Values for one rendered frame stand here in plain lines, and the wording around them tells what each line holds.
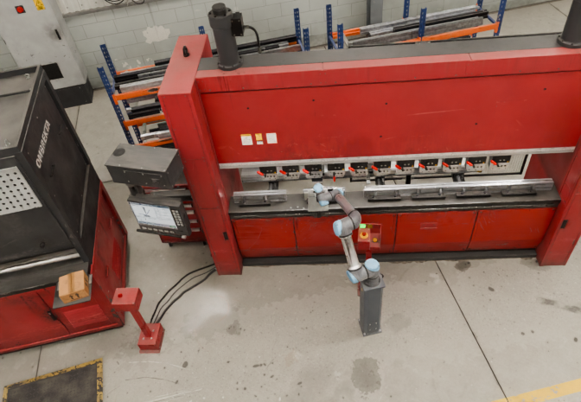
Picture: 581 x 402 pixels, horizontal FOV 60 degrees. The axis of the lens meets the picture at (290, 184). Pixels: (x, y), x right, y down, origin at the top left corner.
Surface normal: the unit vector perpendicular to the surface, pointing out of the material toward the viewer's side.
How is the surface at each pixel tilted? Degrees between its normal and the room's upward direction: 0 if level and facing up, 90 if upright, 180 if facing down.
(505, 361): 0
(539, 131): 90
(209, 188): 90
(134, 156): 0
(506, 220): 90
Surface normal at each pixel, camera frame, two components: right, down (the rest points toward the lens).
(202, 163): -0.03, 0.71
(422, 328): -0.09, -0.70
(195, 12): 0.21, 0.68
